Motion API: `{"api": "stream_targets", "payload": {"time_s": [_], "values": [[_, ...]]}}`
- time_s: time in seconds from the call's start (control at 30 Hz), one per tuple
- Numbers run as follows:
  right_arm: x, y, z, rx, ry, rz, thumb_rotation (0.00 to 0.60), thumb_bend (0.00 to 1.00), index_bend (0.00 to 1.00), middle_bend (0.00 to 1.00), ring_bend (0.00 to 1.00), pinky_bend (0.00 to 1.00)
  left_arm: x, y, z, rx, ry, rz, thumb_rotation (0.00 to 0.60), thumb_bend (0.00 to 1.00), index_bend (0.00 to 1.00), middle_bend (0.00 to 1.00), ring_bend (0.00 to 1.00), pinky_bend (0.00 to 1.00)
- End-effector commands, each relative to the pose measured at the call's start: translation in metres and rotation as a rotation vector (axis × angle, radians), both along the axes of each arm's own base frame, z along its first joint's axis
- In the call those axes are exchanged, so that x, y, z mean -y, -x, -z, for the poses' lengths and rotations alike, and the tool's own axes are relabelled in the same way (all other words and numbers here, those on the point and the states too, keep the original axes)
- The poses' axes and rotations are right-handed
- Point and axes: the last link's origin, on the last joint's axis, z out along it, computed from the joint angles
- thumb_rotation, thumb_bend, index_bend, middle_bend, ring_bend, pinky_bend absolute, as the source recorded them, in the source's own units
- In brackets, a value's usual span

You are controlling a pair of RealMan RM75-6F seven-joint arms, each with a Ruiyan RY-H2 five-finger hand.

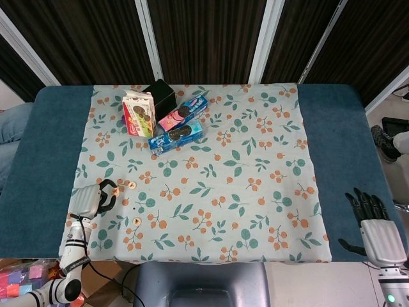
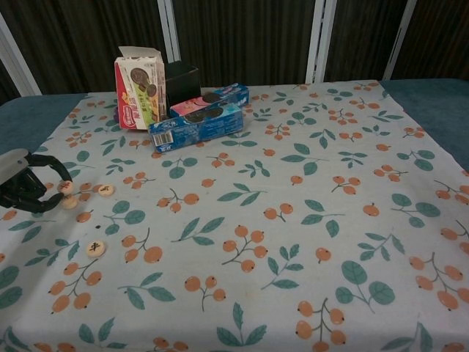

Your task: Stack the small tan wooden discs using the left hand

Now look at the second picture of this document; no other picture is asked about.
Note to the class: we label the black open box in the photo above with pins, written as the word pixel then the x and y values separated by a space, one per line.
pixel 183 88

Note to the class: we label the black-lettered round chess piece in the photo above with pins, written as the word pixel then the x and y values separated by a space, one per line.
pixel 70 200
pixel 96 249
pixel 106 190

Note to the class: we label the pink blue Oreo box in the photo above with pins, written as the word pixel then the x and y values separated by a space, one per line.
pixel 190 104

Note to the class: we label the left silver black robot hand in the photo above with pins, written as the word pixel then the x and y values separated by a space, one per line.
pixel 14 165

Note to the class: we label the white red cookie box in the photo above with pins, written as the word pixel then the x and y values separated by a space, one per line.
pixel 137 91

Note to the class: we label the floral fruit print tablecloth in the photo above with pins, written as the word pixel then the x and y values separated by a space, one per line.
pixel 256 183

